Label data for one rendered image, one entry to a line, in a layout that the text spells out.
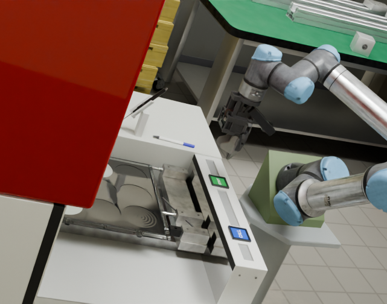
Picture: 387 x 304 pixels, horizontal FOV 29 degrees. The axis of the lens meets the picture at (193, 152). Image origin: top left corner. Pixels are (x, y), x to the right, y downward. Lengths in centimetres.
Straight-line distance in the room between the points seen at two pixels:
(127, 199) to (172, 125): 44
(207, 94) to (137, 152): 218
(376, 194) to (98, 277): 75
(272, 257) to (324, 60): 78
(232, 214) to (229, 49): 229
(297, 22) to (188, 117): 228
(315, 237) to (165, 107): 68
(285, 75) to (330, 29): 288
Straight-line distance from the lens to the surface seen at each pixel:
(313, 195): 223
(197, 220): 220
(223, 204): 221
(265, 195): 252
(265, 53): 209
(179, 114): 261
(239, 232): 210
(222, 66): 441
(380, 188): 199
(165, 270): 209
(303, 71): 209
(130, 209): 213
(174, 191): 233
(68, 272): 197
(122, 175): 227
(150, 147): 237
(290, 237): 249
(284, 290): 375
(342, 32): 500
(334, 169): 238
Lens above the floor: 203
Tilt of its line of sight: 26 degrees down
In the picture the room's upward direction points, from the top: 22 degrees clockwise
